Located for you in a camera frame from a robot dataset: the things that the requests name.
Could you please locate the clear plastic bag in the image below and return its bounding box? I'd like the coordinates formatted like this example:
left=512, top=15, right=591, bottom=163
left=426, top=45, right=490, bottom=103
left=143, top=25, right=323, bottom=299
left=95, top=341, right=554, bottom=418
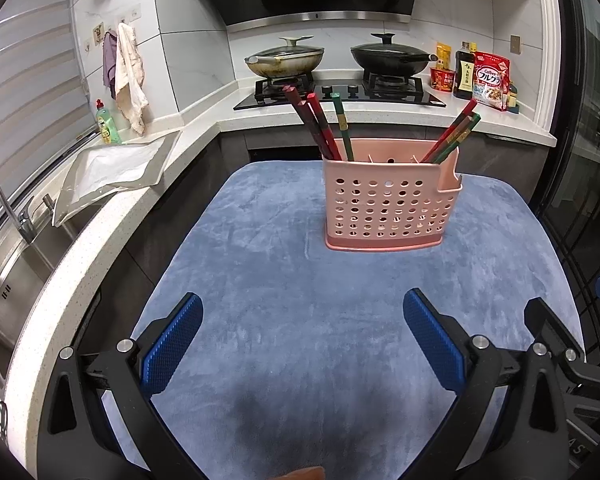
left=52, top=132, right=181, bottom=226

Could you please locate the chrome faucet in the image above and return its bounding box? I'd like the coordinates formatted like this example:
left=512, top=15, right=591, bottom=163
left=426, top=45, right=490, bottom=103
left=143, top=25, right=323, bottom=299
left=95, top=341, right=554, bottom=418
left=0, top=167, right=56, bottom=243

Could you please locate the red white cereal bag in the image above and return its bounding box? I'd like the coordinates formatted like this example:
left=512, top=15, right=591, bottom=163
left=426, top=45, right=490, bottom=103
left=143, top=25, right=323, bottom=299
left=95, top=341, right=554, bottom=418
left=471, top=51, right=511, bottom=112

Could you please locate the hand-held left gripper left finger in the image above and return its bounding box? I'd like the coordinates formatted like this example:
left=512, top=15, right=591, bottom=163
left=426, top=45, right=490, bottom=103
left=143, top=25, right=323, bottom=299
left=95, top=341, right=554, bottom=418
left=35, top=291, right=204, bottom=480

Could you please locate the purple hanging cloth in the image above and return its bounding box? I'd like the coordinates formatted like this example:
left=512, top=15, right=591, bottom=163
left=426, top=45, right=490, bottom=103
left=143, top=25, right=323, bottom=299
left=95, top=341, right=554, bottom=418
left=102, top=31, right=119, bottom=88

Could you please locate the green dish soap bottle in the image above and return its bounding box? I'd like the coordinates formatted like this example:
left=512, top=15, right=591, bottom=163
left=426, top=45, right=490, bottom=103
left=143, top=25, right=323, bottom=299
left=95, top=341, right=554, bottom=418
left=95, top=99, right=122, bottom=146

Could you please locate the beige wok with lid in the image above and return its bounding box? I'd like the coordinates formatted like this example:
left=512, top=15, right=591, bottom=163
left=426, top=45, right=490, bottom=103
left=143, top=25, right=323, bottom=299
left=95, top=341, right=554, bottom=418
left=244, top=35, right=326, bottom=80

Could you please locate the glass sliding door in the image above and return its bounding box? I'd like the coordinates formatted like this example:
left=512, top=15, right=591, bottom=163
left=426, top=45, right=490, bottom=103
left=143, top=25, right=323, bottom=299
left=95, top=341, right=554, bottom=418
left=540, top=0, right=600, bottom=361

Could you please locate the stainless steel sink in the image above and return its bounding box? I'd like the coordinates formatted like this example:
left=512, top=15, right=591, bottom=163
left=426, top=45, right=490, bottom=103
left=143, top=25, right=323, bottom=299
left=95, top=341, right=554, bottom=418
left=0, top=195, right=100, bottom=391

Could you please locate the dark soy sauce bottle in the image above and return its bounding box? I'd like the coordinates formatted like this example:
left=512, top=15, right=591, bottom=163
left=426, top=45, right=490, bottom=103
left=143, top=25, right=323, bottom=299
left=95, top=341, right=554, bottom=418
left=452, top=41, right=477, bottom=101

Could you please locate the black wok with lid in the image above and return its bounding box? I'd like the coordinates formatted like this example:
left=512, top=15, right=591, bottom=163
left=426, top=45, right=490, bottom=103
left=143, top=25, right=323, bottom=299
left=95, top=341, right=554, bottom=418
left=350, top=32, right=438, bottom=73

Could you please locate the blue plush mat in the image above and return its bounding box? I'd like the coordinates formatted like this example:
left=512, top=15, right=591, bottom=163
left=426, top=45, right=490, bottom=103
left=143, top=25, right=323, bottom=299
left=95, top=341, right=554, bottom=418
left=102, top=160, right=583, bottom=480

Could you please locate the white hanging towel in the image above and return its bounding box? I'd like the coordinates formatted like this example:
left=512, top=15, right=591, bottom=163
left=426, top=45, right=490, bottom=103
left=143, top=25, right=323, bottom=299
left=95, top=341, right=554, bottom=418
left=115, top=22, right=149, bottom=135

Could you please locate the black gas stove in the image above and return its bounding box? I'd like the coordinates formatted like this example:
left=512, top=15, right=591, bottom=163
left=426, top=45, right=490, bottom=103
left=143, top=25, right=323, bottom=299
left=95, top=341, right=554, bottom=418
left=232, top=72, right=447, bottom=111

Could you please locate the red chopstick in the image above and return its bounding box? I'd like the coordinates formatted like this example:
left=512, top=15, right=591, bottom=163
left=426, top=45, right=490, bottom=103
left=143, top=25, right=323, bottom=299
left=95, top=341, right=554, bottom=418
left=421, top=100, right=479, bottom=163
left=306, top=92, right=342, bottom=161

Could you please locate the pink perforated utensil holder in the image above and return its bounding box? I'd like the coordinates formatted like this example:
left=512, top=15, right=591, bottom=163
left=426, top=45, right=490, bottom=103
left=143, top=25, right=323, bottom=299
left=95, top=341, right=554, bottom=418
left=321, top=137, right=463, bottom=253

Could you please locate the red instant noodle cup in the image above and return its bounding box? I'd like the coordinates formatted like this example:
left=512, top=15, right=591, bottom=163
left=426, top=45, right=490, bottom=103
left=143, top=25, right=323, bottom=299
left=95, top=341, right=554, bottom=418
left=429, top=66, right=456, bottom=95

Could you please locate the maroon chopstick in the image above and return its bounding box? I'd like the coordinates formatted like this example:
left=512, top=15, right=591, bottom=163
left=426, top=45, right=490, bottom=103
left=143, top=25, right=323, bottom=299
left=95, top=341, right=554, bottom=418
left=430, top=116, right=472, bottom=163
left=295, top=101, right=331, bottom=158
left=281, top=85, right=333, bottom=160

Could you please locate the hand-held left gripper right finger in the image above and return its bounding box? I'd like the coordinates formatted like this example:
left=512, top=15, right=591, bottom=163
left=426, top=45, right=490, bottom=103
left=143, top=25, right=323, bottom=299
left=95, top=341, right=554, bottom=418
left=402, top=287, right=574, bottom=480

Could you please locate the white window blind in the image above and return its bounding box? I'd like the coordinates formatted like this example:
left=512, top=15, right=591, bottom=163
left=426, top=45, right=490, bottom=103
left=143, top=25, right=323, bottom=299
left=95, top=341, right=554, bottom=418
left=0, top=0, right=93, bottom=241

